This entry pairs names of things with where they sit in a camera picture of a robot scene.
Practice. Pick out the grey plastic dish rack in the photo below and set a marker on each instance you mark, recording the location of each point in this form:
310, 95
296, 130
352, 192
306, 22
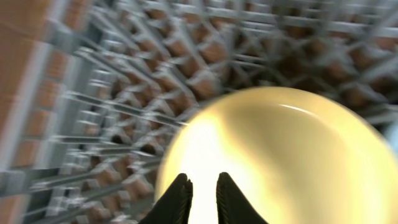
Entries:
93, 91

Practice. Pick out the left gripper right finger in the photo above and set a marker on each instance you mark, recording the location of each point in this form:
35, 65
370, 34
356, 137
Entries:
232, 206

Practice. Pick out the yellow round plate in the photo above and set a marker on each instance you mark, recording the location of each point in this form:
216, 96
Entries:
298, 157

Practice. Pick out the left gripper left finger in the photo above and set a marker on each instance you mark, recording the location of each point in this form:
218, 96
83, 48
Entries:
174, 205

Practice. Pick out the light blue bowl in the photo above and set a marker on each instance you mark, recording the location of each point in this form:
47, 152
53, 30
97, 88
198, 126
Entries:
391, 135

